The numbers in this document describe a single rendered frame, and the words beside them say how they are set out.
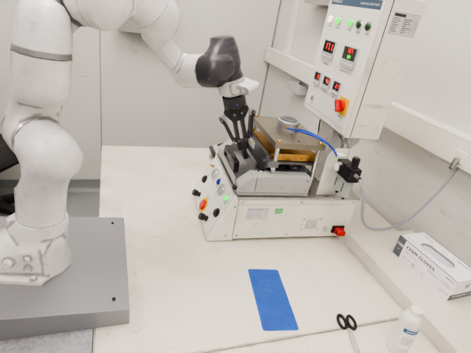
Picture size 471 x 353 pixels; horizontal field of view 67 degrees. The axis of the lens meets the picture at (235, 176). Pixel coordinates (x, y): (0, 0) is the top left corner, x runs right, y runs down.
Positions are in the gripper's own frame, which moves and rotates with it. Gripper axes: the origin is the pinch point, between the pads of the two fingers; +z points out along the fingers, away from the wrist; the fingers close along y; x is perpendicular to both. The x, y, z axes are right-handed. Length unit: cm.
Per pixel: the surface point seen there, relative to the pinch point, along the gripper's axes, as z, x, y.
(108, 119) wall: 23, -145, 66
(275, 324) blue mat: 26, 52, 10
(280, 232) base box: 27.0, 17.3, -4.1
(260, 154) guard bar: 0.6, 6.2, -4.2
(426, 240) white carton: 35, 34, -50
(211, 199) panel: 15.0, 3.1, 15.9
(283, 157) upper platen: 2.0, 10.5, -10.9
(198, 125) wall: 47, -149, 5
